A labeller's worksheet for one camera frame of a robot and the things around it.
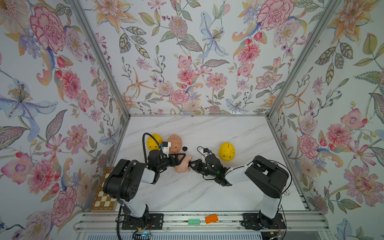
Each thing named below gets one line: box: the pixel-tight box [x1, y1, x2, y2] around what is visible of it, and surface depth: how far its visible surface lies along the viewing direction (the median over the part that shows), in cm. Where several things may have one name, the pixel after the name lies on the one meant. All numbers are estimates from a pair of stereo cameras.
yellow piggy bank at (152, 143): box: [147, 133, 163, 151], surface depth 96 cm
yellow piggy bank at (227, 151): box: [218, 142, 236, 162], surface depth 92 cm
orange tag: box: [205, 214, 219, 225], surface depth 77 cm
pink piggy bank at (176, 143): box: [167, 134, 183, 154], surface depth 96 cm
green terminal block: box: [188, 218, 201, 225], surface depth 75 cm
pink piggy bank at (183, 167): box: [174, 155, 193, 173], surface depth 87 cm
